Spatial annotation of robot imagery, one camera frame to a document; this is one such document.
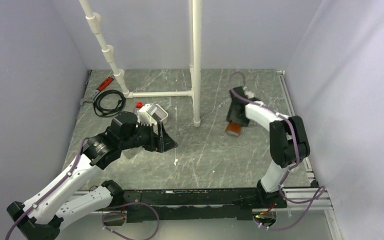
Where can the red handled pliers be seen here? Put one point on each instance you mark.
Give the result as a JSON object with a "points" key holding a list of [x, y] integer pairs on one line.
{"points": [[105, 83]]}

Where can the white plastic tray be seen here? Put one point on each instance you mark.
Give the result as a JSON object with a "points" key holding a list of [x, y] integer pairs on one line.
{"points": [[161, 115]]}

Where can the brown leather card holder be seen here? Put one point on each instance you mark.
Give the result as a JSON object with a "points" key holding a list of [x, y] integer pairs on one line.
{"points": [[233, 129]]}

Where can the white PVC pipe frame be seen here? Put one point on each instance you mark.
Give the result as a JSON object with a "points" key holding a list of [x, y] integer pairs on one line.
{"points": [[154, 34]]}

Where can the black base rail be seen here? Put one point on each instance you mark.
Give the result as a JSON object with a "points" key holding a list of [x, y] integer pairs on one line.
{"points": [[240, 203]]}

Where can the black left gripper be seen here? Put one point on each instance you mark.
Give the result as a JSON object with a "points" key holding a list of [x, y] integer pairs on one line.
{"points": [[161, 143]]}

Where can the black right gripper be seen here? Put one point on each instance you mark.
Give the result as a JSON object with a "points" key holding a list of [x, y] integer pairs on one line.
{"points": [[230, 116]]}

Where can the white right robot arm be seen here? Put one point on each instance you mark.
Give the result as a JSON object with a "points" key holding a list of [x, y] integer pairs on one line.
{"points": [[288, 141]]}

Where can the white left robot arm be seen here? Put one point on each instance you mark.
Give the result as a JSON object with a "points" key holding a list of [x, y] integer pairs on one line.
{"points": [[47, 213]]}

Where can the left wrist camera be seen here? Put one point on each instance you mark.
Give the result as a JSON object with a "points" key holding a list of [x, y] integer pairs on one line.
{"points": [[145, 115]]}

